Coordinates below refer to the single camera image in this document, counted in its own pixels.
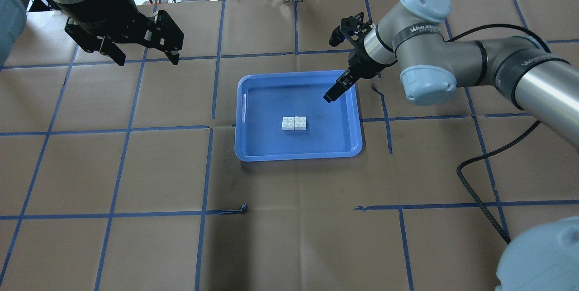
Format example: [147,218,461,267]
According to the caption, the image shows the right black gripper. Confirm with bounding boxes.
[323,42,385,103]

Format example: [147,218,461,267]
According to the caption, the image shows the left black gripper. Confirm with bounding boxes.
[63,0,184,66]

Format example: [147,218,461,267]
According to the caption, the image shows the white building block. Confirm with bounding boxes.
[281,116,295,131]
[294,116,307,130]

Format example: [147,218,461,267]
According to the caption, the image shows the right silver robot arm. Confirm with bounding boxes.
[324,0,579,291]

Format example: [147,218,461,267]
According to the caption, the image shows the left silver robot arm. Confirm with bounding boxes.
[0,0,184,66]

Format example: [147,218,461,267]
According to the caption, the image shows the blue plastic tray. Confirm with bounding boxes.
[234,70,363,162]

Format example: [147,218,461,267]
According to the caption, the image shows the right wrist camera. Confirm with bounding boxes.
[328,12,375,47]

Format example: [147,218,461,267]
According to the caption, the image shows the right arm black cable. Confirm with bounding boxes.
[446,23,552,244]

